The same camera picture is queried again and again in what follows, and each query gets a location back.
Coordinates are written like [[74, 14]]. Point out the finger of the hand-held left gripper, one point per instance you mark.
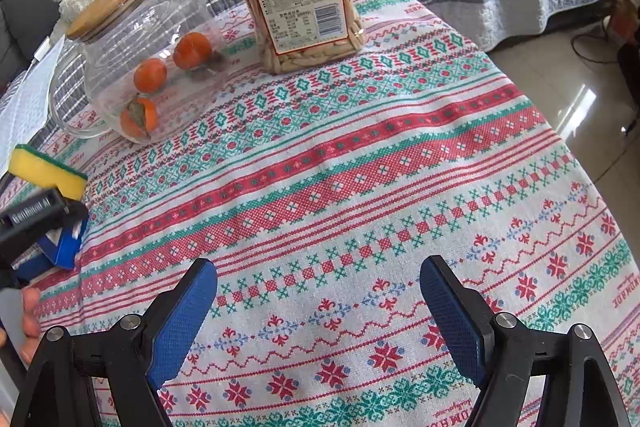
[[32, 268], [67, 249]]

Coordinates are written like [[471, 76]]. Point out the yellow green sponge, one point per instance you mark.
[[45, 169]]

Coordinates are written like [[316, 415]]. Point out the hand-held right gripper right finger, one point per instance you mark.
[[452, 317]]

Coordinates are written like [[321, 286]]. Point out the patterned red green tablecloth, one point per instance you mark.
[[375, 167]]

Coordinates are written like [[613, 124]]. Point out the glass jar with wooden lid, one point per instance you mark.
[[125, 22]]

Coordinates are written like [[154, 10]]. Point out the person's left hand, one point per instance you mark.
[[31, 312]]

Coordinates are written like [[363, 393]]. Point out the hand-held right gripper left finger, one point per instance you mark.
[[185, 322]]

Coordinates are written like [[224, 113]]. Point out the orange persimmon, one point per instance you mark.
[[150, 74], [140, 117], [192, 51]]

